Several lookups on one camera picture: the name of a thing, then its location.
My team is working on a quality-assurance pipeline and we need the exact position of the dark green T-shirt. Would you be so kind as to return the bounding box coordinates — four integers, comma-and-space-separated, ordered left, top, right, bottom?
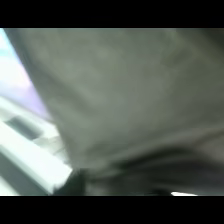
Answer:
3, 28, 224, 197

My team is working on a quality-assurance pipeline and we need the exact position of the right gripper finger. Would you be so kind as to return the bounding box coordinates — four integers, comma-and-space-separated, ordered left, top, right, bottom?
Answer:
54, 168, 92, 197

